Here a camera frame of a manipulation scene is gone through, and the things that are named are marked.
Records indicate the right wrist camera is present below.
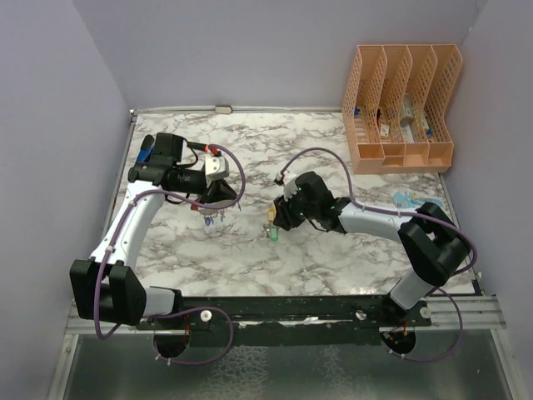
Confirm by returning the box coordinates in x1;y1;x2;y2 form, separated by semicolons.
274;171;298;201

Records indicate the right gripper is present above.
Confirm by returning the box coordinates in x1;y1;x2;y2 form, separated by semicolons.
273;187;319;231

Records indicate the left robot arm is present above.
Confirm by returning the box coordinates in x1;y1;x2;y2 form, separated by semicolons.
69;132;243;329

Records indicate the green tag key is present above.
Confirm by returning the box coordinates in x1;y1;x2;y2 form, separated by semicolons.
263;224;279;243

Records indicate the blue stapler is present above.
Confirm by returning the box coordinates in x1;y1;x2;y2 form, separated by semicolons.
136;135;155;163

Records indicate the light blue packaged item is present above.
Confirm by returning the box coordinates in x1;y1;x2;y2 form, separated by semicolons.
392;191;443;208

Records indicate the yellow tag key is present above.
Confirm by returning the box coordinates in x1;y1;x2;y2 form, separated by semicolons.
266;206;276;223

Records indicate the white table edge clip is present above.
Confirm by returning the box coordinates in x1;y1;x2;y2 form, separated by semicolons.
214;105;233;115

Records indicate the peach plastic file organizer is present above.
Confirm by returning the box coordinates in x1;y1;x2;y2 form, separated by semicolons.
341;44;462;174

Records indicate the orange black highlighter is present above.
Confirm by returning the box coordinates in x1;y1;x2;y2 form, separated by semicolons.
187;142;209;152

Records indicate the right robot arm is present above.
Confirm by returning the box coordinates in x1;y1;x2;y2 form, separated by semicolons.
267;172;473;326

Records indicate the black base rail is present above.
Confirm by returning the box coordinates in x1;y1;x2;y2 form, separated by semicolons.
137;295;431;347

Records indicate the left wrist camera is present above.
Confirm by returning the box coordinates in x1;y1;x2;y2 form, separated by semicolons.
204;154;230;181

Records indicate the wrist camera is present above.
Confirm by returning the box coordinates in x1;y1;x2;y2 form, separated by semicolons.
204;154;230;181
274;171;298;201

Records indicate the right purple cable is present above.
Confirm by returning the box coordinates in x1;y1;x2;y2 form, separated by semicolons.
276;147;478;363

